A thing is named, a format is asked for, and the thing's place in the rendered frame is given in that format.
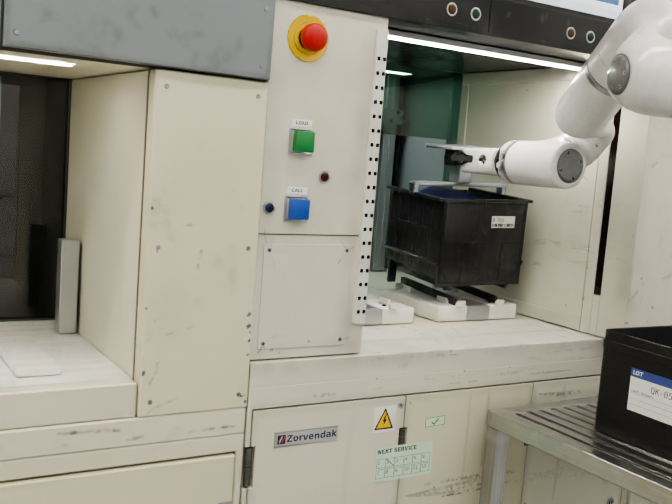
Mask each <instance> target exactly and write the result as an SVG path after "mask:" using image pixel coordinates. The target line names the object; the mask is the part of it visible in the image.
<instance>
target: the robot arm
mask: <svg viewBox="0 0 672 504"><path fill-rule="evenodd" d="M622 106H623V107H624V108H626V109H628V110H630V111H632V112H635V113H638V114H642V115H647V116H653V117H663V118H672V1H670V0H637V1H635V2H633V3H631V4H630V5H629V6H627V7H626V8H625V9H624V10H623V11H622V12H621V13H620V14H619V16H618V17H617V18H616V20H615V21H614V22H613V24H612V25H611V26H610V28H609V29H608V31H607V32H606V33H605V35H604V36H603V38H602V39H601V41H600V42H599V43H598V45H597V46H596V48H595V49H594V51H593V52H592V53H591V55H590V56H589V58H588V59H587V60H586V62H585V63H584V65H583V66H582V68H581V69H580V71H579V72H578V74H577V75H576V76H575V78H574V79H573V81H572V82H571V84H570V85H569V87H568V88H567V90H566V91H565V92H564V94H563V95H562V97H561V99H560V101H559V103H558V105H557V108H556V114H555V118H556V123H557V126H558V127H559V129H560V130H561V131H562V132H563V134H561V135H559V136H556V137H554V138H550V139H547V140H541V141H522V140H512V141H509V142H507V143H505V144H504V145H502V146H501V147H500V148H466V149H464V150H463V152H459V151H458V150H445V155H444V165H451V166H457V165H461V171H462V172H465V173H475V174H484V175H495V176H499V177H500V178H501V179H502V180H503V181H505V182H506V183H509V184H517V185H527V186H537V187H547V188H556V189H571V188H573V187H575V186H576V185H577V184H578V183H579V182H580V181H581V179H582V178H583V175H584V173H585V168H586V167H587V166H589V165H590V164H592V163H593V162H594V161H595V160H596V159H597V158H598V157H599V156H600V155H601V154H602V153H603V152H604V150H605V149H606V148H607V147H608V146H609V144H610V143H611V142H612V140H613V138H614V135H615V127H614V124H613V122H612V120H611V119H612V118H613V117H614V115H615V114H616V113H617V112H618V111H619V110H620V108H621V107H622ZM460 154H464V155H460ZM469 155H470V156H469ZM459 161H463V163H460V162H459Z"/></svg>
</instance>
